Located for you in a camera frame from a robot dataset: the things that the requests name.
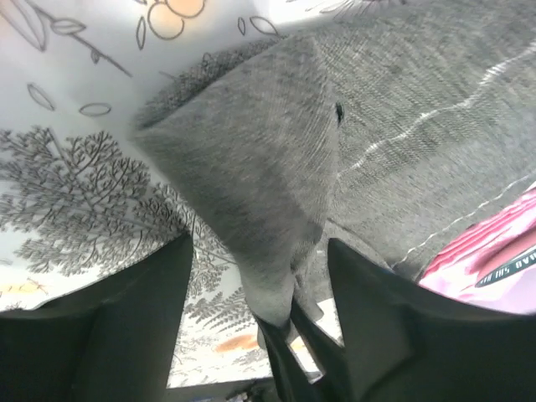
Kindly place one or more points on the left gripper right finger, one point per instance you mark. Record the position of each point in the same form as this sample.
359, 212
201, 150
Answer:
405, 343

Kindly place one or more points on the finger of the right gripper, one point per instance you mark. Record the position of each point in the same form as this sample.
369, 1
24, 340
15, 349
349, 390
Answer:
292, 384
334, 384

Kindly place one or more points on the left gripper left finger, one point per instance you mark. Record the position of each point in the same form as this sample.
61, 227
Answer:
110, 341

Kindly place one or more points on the grey cloth napkin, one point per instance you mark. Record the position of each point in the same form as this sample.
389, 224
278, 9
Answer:
393, 131

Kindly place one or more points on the pink placemat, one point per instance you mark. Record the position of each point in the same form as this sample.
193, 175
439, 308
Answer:
482, 248

